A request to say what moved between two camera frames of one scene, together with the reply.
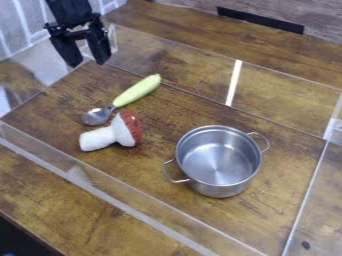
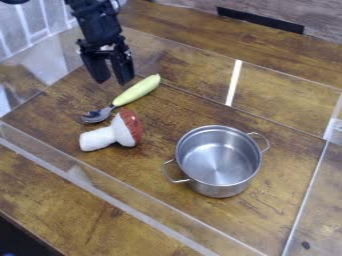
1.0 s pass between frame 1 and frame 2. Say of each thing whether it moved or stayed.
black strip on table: stayed
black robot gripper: moved
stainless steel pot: stayed
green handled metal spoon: stayed
